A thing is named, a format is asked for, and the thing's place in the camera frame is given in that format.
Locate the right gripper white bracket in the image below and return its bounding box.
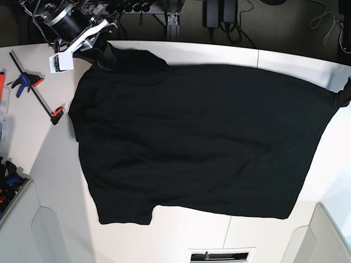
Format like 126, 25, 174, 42
41, 7, 118, 71

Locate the black t-shirt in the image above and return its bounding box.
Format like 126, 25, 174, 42
68, 50, 338, 225

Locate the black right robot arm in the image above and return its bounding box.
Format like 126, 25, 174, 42
20, 1, 117, 73

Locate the white power strip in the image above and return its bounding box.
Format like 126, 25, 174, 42
82, 3, 106, 15

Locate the blue orange bar clamp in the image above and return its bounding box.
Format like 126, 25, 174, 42
8, 51, 64, 125

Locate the clear plastic organizer box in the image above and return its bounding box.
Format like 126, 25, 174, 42
1, 86, 11, 144

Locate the black power adapter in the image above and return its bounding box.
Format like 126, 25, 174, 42
202, 0, 238, 28

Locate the right white chair back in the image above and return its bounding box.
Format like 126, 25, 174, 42
281, 203, 350, 263

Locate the white chair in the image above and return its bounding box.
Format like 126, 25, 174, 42
31, 207, 71, 263
281, 203, 350, 263

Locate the grey bin of clamps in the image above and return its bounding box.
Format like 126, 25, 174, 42
1, 157, 31, 219

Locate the left white chair back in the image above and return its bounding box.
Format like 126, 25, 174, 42
31, 207, 71, 263

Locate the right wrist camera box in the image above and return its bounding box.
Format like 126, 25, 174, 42
49, 52, 74, 74

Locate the aluminium frame post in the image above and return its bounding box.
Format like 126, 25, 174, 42
154, 13, 180, 42

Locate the grey coiled cable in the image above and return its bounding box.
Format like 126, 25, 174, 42
309, 0, 343, 46

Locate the orange handled tool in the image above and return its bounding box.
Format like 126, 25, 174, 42
0, 71, 5, 100

